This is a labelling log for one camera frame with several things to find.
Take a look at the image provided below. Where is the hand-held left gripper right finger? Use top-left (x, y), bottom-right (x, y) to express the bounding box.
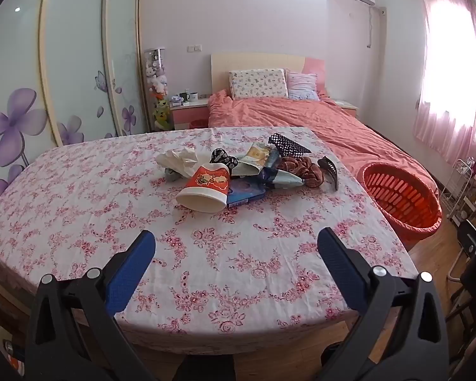
top-left (317, 227), bottom-right (455, 381)

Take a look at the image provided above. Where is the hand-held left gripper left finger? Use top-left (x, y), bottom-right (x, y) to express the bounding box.
top-left (24, 229), bottom-right (159, 381)

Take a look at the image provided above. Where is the orange plastic basket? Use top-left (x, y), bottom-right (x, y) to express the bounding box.
top-left (357, 163), bottom-right (443, 247)

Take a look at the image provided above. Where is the grey blue sock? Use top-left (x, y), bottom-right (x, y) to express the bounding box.
top-left (258, 167), bottom-right (304, 189)

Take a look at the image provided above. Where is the black floral scrunchie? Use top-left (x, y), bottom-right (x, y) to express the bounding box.
top-left (209, 148), bottom-right (239, 175)

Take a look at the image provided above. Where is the pink floral tablecloth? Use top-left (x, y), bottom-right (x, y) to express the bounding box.
top-left (0, 126), bottom-right (419, 356)

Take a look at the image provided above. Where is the black hair claw clip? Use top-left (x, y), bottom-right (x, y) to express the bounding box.
top-left (316, 157), bottom-right (339, 190)

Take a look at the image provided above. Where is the brown striped scrunchie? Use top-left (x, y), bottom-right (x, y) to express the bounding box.
top-left (278, 156), bottom-right (324, 188)

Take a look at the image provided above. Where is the red paper cup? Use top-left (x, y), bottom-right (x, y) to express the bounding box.
top-left (175, 163), bottom-right (231, 213)

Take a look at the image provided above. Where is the crumpled white tissue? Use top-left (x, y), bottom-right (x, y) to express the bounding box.
top-left (155, 147), bottom-right (201, 177)

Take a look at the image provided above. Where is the blue tissue pack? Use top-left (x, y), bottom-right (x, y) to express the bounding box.
top-left (226, 180), bottom-right (266, 209)

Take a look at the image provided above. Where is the black polka dot cloth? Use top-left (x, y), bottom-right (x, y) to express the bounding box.
top-left (268, 133), bottom-right (312, 157)

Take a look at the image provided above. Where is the yellow snack wrapper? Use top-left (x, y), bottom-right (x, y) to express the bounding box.
top-left (232, 142), bottom-right (280, 177)

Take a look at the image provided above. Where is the coral duvet bed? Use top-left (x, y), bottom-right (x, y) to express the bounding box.
top-left (207, 89), bottom-right (439, 191)

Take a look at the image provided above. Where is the pink nightstand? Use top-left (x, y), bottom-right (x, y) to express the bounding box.
top-left (170, 99), bottom-right (210, 130)
top-left (333, 99), bottom-right (360, 117)

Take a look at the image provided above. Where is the pink striped pillow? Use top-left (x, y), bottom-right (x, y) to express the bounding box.
top-left (286, 72), bottom-right (320, 101)

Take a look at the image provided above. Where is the clear cylinder of plush toys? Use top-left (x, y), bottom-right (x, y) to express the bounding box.
top-left (144, 48), bottom-right (171, 131)

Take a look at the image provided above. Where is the pink curtain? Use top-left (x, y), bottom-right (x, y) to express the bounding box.
top-left (414, 0), bottom-right (476, 167)

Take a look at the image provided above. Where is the floral print pillow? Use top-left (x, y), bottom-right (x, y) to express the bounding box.
top-left (229, 68), bottom-right (289, 100)

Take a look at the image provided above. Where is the flower print sliding wardrobe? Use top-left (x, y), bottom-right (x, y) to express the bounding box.
top-left (0, 0), bottom-right (149, 207)

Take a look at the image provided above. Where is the beige and pink headboard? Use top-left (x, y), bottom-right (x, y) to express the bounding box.
top-left (210, 52), bottom-right (327, 96)

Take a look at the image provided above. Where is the white conduit pipe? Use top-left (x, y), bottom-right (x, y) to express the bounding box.
top-left (366, 6), bottom-right (385, 48)

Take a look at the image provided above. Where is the white wire rack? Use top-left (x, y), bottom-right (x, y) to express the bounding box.
top-left (440, 158), bottom-right (476, 223)

